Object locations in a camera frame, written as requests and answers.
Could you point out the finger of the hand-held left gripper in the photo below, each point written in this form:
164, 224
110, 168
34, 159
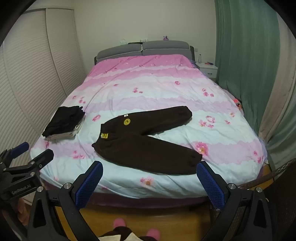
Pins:
20, 147
42, 158

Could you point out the dark brown pants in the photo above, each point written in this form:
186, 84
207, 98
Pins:
143, 150

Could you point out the beige curtain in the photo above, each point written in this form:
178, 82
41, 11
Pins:
281, 111

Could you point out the white louvered wardrobe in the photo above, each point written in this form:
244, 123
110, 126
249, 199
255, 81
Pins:
30, 69

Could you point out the grey padded headboard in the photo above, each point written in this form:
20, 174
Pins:
141, 47

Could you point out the pink slipper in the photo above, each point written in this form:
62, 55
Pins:
153, 233
119, 223

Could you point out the person's left hand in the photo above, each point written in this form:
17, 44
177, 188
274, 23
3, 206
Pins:
22, 207

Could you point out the clear plastic bottle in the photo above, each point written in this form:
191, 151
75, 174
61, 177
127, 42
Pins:
200, 58

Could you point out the wooden bed frame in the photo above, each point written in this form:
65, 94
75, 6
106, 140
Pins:
150, 213

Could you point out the white nightstand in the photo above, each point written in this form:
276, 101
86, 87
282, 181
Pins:
208, 70

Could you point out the beige folded garment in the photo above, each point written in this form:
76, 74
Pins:
69, 135

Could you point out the small purple toy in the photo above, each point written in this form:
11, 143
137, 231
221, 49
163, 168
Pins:
165, 38

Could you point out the black folded garment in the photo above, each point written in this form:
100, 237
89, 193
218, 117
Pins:
62, 120

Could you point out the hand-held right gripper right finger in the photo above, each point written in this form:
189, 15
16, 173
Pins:
210, 187

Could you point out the person's clothing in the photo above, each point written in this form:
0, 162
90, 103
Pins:
122, 234

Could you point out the green curtain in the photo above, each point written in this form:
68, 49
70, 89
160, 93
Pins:
245, 58

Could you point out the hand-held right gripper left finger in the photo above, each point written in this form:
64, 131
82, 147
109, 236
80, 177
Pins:
89, 185

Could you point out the pink floral duvet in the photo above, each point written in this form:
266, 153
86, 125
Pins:
150, 88

